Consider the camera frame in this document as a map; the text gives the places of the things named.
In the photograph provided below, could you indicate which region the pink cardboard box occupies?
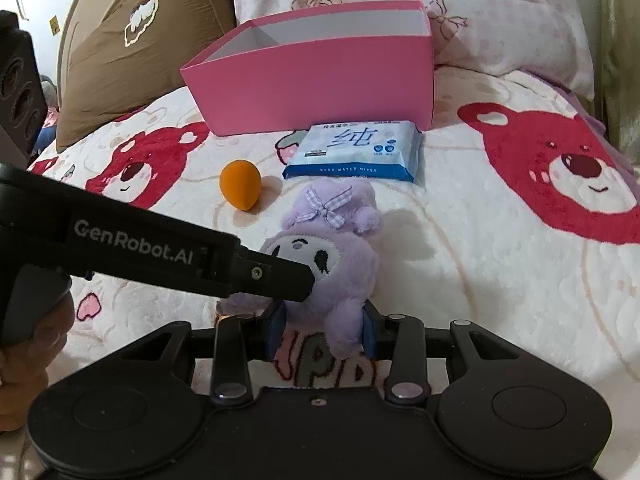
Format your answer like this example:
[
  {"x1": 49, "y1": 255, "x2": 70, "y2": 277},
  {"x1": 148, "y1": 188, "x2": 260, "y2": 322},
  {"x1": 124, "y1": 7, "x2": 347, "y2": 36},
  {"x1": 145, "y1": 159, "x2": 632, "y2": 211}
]
[{"x1": 180, "y1": 0, "x2": 435, "y2": 136}]

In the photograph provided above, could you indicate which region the beige bed headboard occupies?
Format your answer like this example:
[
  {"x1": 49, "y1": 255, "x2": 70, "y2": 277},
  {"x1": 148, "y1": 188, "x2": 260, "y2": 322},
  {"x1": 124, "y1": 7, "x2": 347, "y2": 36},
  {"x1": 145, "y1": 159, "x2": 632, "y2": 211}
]
[{"x1": 56, "y1": 0, "x2": 113, "y2": 111}]

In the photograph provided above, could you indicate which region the pink and blue toy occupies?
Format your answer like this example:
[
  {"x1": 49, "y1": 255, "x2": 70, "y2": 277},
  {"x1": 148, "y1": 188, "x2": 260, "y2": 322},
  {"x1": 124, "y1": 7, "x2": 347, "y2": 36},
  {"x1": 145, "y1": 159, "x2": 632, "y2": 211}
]
[{"x1": 36, "y1": 110, "x2": 61, "y2": 155}]

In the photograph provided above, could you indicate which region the gold satin cloth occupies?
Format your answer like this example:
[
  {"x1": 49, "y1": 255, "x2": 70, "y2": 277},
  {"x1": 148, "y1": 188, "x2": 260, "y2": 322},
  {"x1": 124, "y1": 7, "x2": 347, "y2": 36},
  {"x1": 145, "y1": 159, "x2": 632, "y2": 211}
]
[{"x1": 595, "y1": 0, "x2": 640, "y2": 166}]

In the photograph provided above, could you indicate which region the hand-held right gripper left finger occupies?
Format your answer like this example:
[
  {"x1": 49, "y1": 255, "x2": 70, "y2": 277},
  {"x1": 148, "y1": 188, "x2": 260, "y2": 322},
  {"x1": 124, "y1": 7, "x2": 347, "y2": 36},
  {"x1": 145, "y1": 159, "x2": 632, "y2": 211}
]
[{"x1": 117, "y1": 305, "x2": 290, "y2": 407}]

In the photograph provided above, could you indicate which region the orange makeup sponge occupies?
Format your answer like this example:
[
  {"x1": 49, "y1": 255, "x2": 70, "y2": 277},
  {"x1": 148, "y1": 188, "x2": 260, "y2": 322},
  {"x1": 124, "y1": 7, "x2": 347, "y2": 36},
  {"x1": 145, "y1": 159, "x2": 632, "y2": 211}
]
[{"x1": 220, "y1": 159, "x2": 262, "y2": 207}]

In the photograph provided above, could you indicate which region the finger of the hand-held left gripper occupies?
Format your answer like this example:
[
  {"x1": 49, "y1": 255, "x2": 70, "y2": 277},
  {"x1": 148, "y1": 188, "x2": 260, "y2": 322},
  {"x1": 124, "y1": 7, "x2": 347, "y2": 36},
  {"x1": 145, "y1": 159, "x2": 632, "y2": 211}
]
[{"x1": 234, "y1": 242, "x2": 316, "y2": 304}]

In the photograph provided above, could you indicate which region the blue wet wipes packet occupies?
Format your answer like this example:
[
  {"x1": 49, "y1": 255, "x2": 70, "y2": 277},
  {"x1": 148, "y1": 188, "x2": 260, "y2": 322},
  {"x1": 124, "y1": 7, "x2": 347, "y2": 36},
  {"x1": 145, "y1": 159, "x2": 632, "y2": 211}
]
[{"x1": 282, "y1": 120, "x2": 423, "y2": 185}]

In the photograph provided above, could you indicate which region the person's left hand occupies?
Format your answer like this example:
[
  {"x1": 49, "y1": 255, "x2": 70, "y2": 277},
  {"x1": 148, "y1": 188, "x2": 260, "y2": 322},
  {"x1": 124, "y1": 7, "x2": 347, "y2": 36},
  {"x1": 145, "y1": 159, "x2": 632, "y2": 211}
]
[{"x1": 0, "y1": 296, "x2": 75, "y2": 433}]

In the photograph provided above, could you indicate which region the pink checked cartoon pillow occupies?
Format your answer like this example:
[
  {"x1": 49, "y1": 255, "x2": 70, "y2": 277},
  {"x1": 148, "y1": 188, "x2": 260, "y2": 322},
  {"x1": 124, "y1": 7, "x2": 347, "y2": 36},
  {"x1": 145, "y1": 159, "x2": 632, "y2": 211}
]
[{"x1": 217, "y1": 0, "x2": 598, "y2": 101}]

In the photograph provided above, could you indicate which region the purple plush toy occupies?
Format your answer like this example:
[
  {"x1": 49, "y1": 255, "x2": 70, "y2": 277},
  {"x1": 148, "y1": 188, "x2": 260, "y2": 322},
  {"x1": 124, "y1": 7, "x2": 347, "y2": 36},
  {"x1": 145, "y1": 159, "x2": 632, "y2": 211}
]
[{"x1": 265, "y1": 182, "x2": 383, "y2": 358}]

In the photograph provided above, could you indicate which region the brown pillow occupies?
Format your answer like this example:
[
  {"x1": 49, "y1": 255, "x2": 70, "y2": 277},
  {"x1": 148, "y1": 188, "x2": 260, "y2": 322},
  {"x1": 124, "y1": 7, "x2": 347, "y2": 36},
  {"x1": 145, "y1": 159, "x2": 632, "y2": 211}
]
[{"x1": 55, "y1": 0, "x2": 238, "y2": 153}]

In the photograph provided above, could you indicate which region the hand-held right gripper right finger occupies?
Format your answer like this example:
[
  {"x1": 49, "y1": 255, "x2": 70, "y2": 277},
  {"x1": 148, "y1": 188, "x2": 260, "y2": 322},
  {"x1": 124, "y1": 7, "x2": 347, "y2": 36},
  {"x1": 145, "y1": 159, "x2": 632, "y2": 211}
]
[{"x1": 361, "y1": 304, "x2": 507, "y2": 405}]

